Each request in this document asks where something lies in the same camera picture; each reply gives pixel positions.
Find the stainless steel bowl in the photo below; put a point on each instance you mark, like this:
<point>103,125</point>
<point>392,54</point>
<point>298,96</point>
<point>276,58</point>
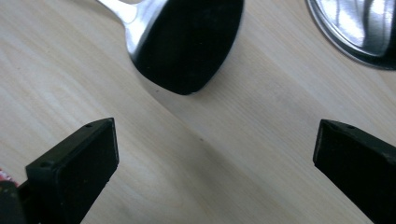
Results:
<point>358,28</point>

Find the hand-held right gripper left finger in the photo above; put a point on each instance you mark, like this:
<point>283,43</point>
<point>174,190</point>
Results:
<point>73,174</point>

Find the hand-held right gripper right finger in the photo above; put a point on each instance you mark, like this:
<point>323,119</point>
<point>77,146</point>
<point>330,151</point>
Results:
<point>358,168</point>

